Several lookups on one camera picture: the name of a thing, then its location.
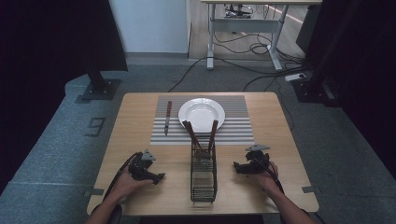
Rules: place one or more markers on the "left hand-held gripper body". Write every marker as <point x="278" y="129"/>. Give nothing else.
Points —
<point x="139" y="168"/>

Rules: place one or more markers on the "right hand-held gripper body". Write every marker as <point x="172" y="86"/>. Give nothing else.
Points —
<point x="257" y="160"/>

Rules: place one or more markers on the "person's left hand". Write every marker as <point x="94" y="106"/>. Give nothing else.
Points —
<point x="129" y="186"/>

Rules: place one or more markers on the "person's right hand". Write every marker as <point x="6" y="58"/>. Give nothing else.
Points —
<point x="267" y="181"/>

